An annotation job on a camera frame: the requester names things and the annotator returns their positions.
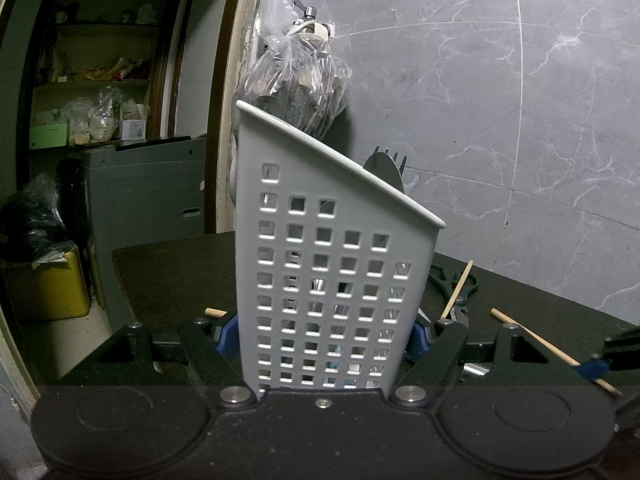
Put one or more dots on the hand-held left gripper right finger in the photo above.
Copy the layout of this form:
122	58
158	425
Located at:
419	342

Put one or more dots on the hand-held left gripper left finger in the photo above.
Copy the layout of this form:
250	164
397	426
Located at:
229	337

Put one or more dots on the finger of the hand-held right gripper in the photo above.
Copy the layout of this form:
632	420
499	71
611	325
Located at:
592	366
629	415

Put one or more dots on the wooden chopstick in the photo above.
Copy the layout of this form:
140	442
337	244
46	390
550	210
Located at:
216	312
457	287
540	342

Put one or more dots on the white perforated utensil basket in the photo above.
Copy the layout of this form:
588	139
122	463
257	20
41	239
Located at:
310	185

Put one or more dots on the grey washing machine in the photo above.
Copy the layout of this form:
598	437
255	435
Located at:
140	195

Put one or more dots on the yellow box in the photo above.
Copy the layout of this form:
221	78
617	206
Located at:
47	285

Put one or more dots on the white labelled box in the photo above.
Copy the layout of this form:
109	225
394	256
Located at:
133	130

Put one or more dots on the black plastic bag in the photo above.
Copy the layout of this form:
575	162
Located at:
30	215

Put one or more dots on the clear bag of food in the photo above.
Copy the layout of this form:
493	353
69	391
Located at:
104	117

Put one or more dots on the hanging plastic bag dark contents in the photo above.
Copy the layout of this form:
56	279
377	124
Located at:
295	85

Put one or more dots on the green box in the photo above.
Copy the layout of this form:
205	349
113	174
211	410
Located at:
49	135

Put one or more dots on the wooden shelf cabinet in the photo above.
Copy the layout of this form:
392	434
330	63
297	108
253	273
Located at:
90	80

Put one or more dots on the empty clear plastic bag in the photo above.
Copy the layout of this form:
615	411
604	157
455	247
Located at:
277	10

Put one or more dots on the door frame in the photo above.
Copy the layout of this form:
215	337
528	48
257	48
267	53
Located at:
227	110

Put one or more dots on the wall tap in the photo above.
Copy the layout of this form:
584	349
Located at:
312	22

